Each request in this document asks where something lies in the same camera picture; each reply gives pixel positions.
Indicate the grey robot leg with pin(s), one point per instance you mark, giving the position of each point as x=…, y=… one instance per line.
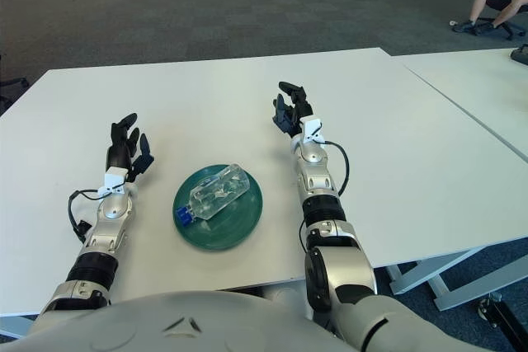
x=286, y=294

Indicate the grey robot torso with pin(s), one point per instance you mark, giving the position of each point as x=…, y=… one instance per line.
x=165, y=323

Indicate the clear bottle blue cap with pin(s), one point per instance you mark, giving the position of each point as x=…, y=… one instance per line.
x=218, y=195

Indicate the black stand frame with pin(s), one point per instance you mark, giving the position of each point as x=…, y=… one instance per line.
x=507, y=317

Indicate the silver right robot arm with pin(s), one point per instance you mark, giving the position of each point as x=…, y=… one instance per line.
x=317, y=179

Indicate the black device on table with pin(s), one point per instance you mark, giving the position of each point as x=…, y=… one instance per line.
x=520, y=55

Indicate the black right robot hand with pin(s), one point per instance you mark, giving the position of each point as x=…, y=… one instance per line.
x=295, y=117

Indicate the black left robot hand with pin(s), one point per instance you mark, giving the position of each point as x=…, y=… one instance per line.
x=119, y=154

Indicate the black swivel chair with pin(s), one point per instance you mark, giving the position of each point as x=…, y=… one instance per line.
x=500, y=3

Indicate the green round plate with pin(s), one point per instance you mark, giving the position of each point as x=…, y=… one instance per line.
x=243, y=224

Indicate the black office chair with jacket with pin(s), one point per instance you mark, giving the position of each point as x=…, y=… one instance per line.
x=12, y=90

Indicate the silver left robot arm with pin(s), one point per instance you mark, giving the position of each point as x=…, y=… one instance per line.
x=113, y=212

